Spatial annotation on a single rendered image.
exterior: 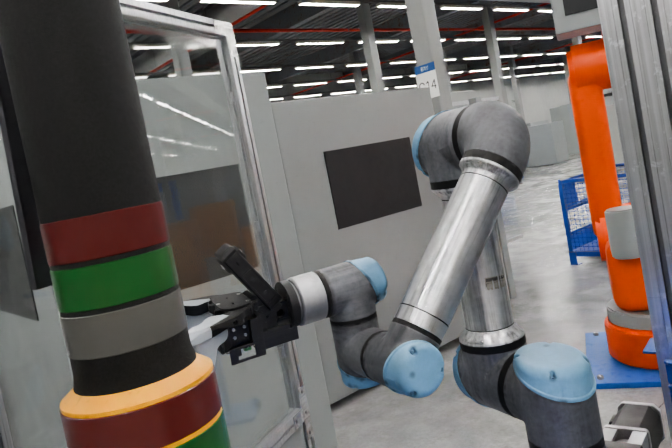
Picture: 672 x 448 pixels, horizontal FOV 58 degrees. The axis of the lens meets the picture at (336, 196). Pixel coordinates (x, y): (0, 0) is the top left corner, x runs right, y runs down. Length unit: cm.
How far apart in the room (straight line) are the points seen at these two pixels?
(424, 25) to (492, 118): 622
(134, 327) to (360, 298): 78
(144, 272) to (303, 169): 394
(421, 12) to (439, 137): 619
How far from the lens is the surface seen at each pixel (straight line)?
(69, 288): 18
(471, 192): 91
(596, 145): 429
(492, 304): 110
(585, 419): 105
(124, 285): 17
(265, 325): 92
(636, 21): 108
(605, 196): 435
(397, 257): 464
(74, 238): 17
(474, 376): 114
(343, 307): 94
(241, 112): 164
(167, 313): 18
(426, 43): 715
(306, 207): 409
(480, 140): 95
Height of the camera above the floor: 163
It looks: 3 degrees down
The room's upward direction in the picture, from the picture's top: 11 degrees counter-clockwise
